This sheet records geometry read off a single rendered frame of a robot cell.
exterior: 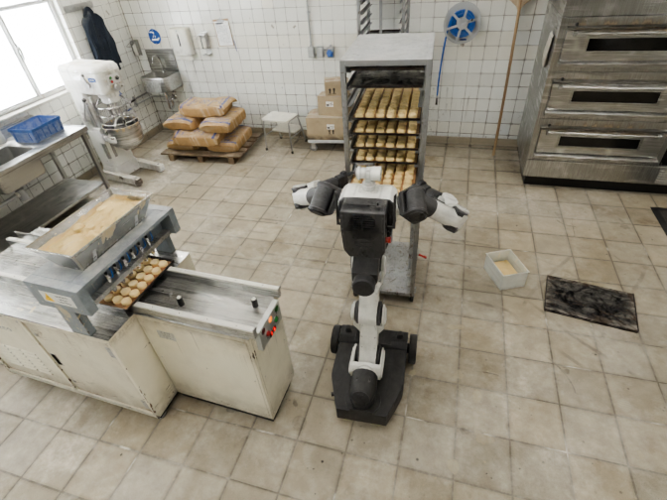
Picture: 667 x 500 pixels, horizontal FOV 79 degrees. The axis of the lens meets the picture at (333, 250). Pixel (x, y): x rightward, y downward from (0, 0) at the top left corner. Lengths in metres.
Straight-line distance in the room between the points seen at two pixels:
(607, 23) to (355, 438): 3.86
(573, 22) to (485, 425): 3.37
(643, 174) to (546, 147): 0.99
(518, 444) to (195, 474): 1.85
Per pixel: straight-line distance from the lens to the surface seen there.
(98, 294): 2.29
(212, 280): 2.35
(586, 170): 4.99
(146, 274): 2.53
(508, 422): 2.81
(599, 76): 4.62
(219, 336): 2.14
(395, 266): 3.37
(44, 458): 3.23
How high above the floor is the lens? 2.37
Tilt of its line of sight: 39 degrees down
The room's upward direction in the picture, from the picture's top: 5 degrees counter-clockwise
